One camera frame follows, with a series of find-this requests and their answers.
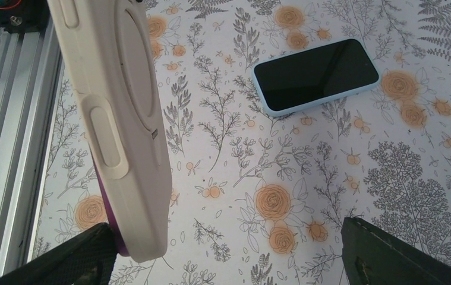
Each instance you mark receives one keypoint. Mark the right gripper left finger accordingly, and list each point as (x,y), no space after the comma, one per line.
(88,258)

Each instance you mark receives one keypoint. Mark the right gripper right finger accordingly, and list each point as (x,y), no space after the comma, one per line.
(372,256)

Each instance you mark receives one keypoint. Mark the phone in blue case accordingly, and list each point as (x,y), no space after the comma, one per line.
(320,74)

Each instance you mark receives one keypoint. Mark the floral patterned table mat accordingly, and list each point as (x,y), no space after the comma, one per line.
(261,200)

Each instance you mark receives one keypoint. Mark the aluminium rail base frame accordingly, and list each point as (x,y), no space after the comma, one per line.
(30,64)

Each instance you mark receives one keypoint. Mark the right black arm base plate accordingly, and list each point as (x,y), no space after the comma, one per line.
(28,16)

